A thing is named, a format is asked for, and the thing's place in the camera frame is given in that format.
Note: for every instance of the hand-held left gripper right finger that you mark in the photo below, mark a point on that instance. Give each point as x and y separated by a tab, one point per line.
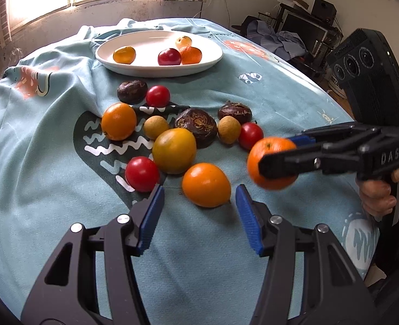
245	216

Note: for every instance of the light blue printed tablecloth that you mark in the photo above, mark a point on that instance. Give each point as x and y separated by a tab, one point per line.
67	176

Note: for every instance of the large yellow green citrus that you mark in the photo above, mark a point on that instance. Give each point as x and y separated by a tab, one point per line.
174	150

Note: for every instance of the round orange kumquat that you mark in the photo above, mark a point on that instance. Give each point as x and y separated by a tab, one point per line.
118	122
206	185

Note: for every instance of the small yellow fruit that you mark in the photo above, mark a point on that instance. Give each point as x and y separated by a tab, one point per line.
183	41

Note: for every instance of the yellow orange kumquat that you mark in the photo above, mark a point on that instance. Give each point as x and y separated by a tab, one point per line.
124	55

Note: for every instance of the black speaker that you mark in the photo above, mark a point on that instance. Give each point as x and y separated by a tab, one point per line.
324	9

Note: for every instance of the person's right hand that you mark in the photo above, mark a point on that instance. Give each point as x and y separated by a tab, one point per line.
375	196

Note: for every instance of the large orange mandarin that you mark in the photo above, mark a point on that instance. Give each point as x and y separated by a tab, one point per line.
270	149

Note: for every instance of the large dark water chestnut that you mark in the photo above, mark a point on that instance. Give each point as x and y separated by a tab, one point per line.
196	127

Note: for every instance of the brown longan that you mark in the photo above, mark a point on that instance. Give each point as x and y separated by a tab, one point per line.
229	129
155	127

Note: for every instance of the black monitor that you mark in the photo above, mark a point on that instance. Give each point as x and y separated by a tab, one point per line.
304	28

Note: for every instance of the dark red tomato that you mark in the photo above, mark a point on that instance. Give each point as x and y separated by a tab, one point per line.
169	57

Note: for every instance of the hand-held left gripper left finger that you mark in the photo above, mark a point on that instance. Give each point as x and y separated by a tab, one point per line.
152	216

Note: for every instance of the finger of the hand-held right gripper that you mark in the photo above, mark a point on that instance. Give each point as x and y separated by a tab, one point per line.
280	166
301	140

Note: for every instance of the white oval plate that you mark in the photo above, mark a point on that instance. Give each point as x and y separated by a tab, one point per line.
142	64

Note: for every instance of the cardboard box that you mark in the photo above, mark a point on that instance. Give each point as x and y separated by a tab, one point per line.
294	0

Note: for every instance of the small orange mandarin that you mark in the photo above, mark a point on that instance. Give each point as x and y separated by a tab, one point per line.
191	56

